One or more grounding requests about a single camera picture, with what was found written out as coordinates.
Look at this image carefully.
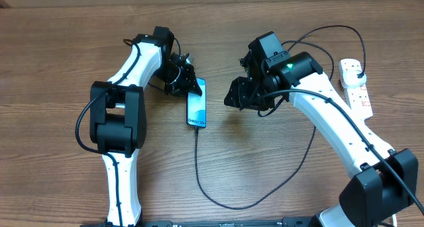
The white power strip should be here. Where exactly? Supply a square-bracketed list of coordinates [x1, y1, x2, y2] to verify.
[338, 58, 374, 120]

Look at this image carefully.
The white charger plug adapter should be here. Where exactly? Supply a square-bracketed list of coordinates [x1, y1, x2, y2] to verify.
[341, 70, 367, 89]

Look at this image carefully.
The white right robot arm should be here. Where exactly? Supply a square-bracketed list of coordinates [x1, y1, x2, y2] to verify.
[224, 32, 419, 226]

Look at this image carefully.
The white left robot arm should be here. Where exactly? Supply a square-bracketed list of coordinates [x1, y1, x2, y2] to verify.
[75, 26, 205, 226]

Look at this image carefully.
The black USB charging cable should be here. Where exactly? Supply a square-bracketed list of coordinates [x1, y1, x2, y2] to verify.
[193, 24, 367, 210]

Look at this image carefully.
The Samsung Galaxy smartphone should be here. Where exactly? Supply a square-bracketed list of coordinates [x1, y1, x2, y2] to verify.
[186, 78, 207, 128]

